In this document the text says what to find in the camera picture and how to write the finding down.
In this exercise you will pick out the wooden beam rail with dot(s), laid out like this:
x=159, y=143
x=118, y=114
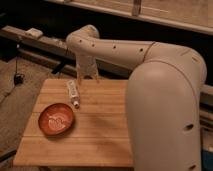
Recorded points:
x=59, y=48

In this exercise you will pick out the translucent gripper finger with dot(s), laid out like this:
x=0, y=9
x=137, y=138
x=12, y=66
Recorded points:
x=79, y=80
x=96, y=77

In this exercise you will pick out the wooden board table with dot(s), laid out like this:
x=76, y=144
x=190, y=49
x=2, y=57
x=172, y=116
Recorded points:
x=98, y=137

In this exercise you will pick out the small white box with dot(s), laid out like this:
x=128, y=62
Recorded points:
x=34, y=33

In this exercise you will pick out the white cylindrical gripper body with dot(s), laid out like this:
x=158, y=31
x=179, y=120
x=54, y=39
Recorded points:
x=86, y=66

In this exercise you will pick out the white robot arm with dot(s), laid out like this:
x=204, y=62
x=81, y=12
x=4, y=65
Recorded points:
x=162, y=97

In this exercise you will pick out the small white bottle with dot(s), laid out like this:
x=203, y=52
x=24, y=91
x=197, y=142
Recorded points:
x=73, y=93

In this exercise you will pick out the blue container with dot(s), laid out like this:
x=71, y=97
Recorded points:
x=207, y=150

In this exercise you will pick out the red ceramic bowl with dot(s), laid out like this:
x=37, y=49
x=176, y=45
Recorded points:
x=56, y=119

